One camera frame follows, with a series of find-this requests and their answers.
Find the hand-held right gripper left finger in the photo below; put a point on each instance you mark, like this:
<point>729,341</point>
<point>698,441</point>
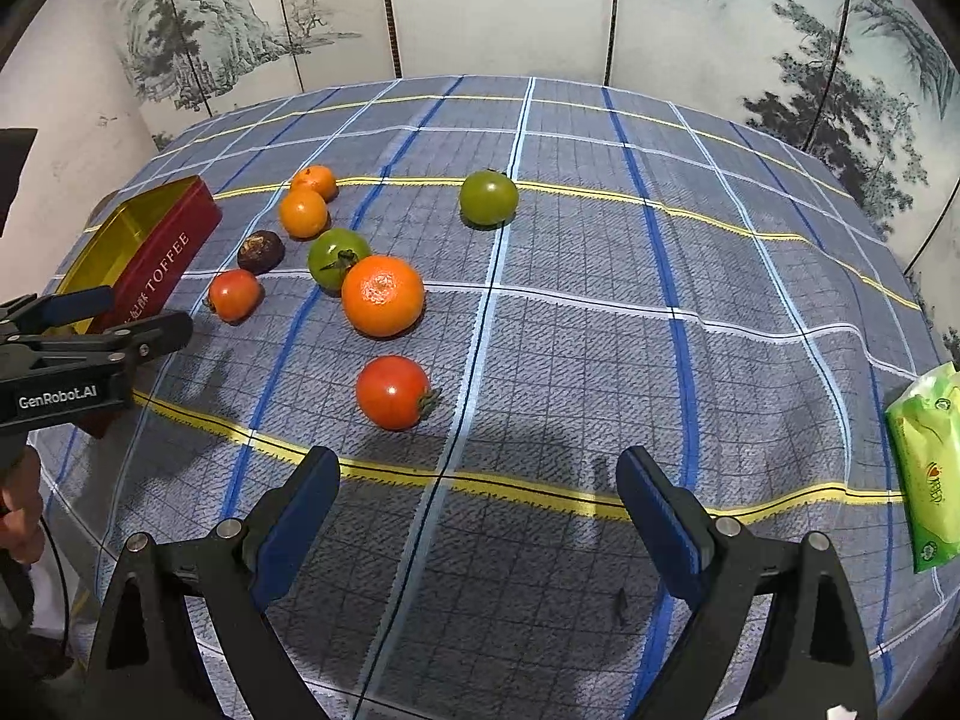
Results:
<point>300,532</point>

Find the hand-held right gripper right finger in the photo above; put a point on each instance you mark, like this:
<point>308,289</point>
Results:
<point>660,525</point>

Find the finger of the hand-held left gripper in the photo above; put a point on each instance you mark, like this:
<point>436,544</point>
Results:
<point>79,304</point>
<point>161,334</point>

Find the red and gold tin box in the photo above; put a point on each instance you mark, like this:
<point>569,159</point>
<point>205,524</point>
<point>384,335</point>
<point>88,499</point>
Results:
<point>165,255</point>

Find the person's left hand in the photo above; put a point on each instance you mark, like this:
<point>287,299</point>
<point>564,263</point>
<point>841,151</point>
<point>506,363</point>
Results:
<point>19,517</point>

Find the small red tomato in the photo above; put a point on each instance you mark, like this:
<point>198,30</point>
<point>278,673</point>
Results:
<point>234,294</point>

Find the dark brown round fruit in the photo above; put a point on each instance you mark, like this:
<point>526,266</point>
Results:
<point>260,250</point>

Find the large red tomato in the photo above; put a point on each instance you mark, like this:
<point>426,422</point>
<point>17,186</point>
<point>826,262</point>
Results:
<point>390,390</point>

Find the blue plaid tablecloth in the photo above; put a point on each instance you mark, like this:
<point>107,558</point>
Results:
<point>600,352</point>

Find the small orange mandarin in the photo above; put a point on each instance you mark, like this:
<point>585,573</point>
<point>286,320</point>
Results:
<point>315,181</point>
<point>304,214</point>

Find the green tomato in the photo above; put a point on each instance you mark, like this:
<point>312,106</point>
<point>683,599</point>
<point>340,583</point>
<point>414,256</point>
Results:
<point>330,249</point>
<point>487,196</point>

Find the large orange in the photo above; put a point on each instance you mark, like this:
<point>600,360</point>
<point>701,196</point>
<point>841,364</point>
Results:
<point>382,296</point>

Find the green wet wipes pack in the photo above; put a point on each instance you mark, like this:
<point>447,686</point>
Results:
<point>930,465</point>

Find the landscape painted folding screen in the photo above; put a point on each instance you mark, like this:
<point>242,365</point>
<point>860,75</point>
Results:
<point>487,7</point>

